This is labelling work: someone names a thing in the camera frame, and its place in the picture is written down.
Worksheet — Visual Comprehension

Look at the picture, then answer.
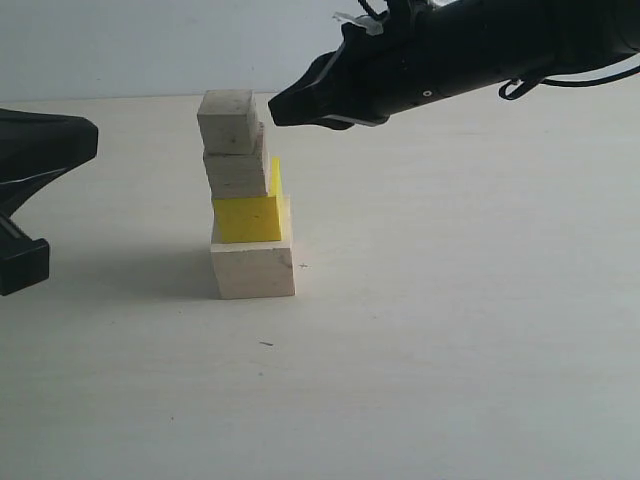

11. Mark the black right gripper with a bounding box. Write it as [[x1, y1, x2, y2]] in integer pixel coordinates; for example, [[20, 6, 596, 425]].
[[268, 9, 530, 131]]

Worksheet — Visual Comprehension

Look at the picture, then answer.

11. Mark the small pale wooden cube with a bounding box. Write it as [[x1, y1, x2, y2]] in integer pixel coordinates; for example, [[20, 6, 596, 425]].
[[197, 89, 259, 154]]

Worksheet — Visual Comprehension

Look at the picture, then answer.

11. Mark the medium pale wooden cube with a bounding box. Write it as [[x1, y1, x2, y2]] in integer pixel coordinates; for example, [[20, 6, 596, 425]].
[[203, 122, 271, 199]]

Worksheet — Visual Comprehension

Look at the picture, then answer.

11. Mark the yellow cube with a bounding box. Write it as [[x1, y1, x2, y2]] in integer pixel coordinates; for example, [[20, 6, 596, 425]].
[[212, 157, 289, 244]]

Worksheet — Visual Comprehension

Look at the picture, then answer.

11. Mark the large pale wooden cube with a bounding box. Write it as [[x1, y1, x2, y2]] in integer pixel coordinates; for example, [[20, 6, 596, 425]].
[[210, 195, 296, 300]]

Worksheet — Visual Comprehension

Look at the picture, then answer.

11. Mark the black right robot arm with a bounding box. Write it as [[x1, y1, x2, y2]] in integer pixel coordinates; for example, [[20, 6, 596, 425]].
[[268, 1, 639, 130]]

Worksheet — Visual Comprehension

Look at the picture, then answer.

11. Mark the black right camera cable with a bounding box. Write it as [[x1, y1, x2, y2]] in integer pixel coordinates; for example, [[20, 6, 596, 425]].
[[497, 54, 640, 101]]

